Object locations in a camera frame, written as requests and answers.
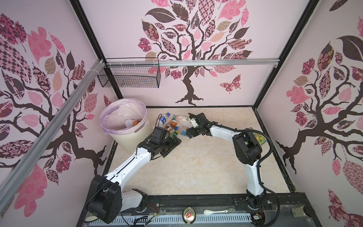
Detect white flower label tea bottle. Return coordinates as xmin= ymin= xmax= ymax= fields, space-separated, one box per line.
xmin=174 ymin=115 xmax=192 ymax=128

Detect brown Nescafe bottle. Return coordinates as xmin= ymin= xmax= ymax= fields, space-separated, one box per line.
xmin=132 ymin=120 xmax=141 ymax=127
xmin=165 ymin=120 xmax=178 ymax=131

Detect clear Fiji water bottle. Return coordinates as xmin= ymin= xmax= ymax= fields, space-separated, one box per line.
xmin=176 ymin=127 xmax=188 ymax=137

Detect green Sprite bottle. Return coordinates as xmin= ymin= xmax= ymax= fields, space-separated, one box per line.
xmin=170 ymin=131 xmax=179 ymax=138

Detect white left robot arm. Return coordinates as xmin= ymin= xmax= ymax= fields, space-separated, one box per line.
xmin=83 ymin=136 xmax=182 ymax=224

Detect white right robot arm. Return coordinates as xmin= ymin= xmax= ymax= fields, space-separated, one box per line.
xmin=187 ymin=113 xmax=266 ymax=210

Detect white bin with pink liner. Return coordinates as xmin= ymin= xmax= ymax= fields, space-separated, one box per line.
xmin=100 ymin=98 xmax=152 ymax=154

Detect clear Pepsi bottle blue label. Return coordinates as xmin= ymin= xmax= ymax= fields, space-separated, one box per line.
xmin=157 ymin=113 xmax=172 ymax=127

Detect green Fox's candy bag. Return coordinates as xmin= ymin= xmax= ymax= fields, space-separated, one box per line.
xmin=253 ymin=132 xmax=267 ymax=146

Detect silver drink can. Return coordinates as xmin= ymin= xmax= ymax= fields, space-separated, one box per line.
xmin=182 ymin=207 xmax=196 ymax=224

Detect white plastic spoon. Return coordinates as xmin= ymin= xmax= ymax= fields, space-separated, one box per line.
xmin=203 ymin=210 xmax=228 ymax=216

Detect small beige box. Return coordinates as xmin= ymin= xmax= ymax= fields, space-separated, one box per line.
xmin=291 ymin=207 xmax=305 ymax=218

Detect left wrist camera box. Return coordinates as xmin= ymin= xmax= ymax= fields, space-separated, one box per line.
xmin=152 ymin=126 xmax=170 ymax=141

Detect black wire basket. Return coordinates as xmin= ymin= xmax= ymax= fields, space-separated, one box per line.
xmin=97 ymin=57 xmax=161 ymax=88

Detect black corrugated cable hose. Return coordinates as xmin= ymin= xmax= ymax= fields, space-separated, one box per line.
xmin=188 ymin=113 xmax=281 ymax=227

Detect white slotted cable duct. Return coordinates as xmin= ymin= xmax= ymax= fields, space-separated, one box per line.
xmin=112 ymin=213 xmax=252 ymax=227

